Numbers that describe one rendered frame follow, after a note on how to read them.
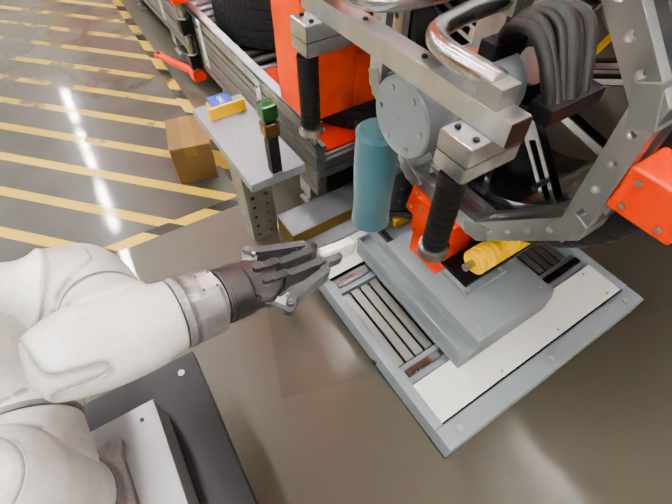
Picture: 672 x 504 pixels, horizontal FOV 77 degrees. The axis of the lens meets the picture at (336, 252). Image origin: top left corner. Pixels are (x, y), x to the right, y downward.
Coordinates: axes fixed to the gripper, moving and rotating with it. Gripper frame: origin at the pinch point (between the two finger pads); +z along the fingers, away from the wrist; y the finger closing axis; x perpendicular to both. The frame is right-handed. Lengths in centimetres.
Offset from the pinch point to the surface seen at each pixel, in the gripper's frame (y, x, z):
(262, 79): 102, 18, 51
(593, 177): -20.0, -21.0, 24.0
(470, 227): -5.2, 1.7, 31.2
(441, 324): -5, 44, 48
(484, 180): 1.2, -2.8, 41.7
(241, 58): 121, 18, 53
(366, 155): 15.1, -5.3, 18.4
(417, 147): 0.4, -16.3, 11.9
